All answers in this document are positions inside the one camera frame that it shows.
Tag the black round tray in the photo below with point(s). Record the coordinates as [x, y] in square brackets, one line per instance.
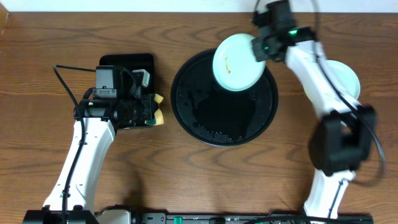
[217, 116]

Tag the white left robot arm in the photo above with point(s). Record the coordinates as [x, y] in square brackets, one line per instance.
[96, 124]

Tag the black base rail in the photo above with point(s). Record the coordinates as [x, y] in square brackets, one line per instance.
[273, 217]

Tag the green and yellow sponge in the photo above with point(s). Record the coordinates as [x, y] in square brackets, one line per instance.
[158, 115]

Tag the mint green plate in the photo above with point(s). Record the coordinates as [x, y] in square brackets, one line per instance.
[234, 65]
[346, 77]

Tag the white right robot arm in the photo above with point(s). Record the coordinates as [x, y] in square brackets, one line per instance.
[343, 137]

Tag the black rectangular tray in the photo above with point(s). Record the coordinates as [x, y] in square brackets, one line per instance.
[133, 62]

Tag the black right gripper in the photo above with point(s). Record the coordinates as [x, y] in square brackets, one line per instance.
[259, 49]

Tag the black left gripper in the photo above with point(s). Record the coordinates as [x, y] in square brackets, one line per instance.
[149, 109]

